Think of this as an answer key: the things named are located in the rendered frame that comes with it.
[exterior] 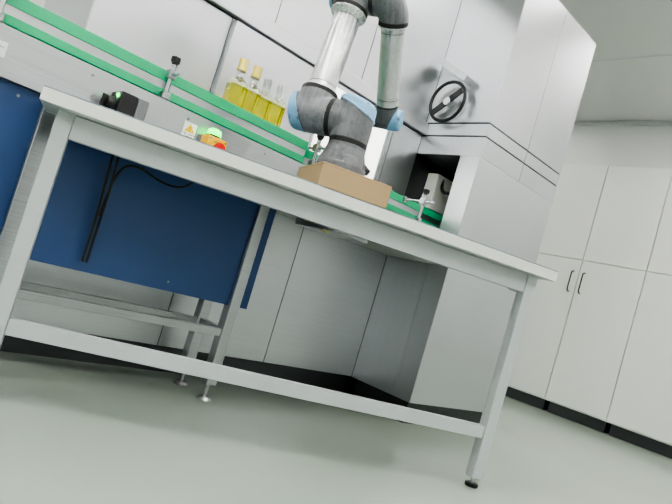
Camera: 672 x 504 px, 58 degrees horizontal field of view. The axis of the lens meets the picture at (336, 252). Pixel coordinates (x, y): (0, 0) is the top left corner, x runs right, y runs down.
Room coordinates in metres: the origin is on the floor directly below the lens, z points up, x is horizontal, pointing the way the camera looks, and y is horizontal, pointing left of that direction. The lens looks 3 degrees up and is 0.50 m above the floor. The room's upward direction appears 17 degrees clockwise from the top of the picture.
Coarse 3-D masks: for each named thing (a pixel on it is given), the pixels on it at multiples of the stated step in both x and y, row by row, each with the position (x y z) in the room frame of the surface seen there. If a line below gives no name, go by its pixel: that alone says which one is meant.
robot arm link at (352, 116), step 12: (348, 96) 1.73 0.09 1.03; (336, 108) 1.74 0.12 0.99; (348, 108) 1.73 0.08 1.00; (360, 108) 1.72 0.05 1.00; (372, 108) 1.74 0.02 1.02; (324, 120) 1.75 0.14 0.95; (336, 120) 1.74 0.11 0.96; (348, 120) 1.72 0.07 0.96; (360, 120) 1.72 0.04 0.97; (372, 120) 1.75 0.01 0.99; (324, 132) 1.78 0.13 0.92; (336, 132) 1.74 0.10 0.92; (348, 132) 1.72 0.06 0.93; (360, 132) 1.73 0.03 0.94
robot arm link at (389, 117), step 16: (384, 0) 1.80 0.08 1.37; (400, 0) 1.81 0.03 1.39; (384, 16) 1.83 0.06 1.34; (400, 16) 1.83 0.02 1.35; (384, 32) 1.88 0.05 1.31; (400, 32) 1.87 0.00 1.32; (384, 48) 1.90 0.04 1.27; (400, 48) 1.90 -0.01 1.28; (384, 64) 1.93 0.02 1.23; (400, 64) 1.94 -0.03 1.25; (384, 80) 1.96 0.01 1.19; (384, 96) 2.00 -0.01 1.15; (384, 112) 2.03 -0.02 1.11; (400, 112) 2.04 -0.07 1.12; (384, 128) 2.07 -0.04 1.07; (400, 128) 2.08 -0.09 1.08
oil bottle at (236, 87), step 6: (234, 78) 2.06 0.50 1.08; (240, 78) 2.07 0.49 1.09; (228, 84) 2.08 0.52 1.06; (234, 84) 2.05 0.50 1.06; (240, 84) 2.07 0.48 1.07; (246, 84) 2.09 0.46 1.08; (228, 90) 2.07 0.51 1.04; (234, 90) 2.06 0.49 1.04; (240, 90) 2.07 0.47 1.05; (228, 96) 2.06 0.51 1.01; (234, 96) 2.06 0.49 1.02; (240, 96) 2.08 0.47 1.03; (234, 102) 2.07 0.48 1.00; (240, 102) 2.08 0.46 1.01
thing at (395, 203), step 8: (312, 152) 2.31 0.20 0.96; (304, 160) 2.29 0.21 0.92; (392, 192) 2.63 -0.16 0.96; (392, 200) 2.65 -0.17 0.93; (400, 200) 2.67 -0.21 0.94; (392, 208) 2.65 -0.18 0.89; (400, 208) 2.69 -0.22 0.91; (408, 208) 2.72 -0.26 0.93; (416, 208) 2.75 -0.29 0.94; (424, 208) 2.79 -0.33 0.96; (408, 216) 2.73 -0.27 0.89; (416, 216) 2.76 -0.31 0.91; (424, 216) 2.81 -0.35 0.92; (432, 216) 2.84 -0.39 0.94; (440, 216) 2.88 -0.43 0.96; (432, 224) 2.85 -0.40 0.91; (440, 224) 2.89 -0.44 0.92
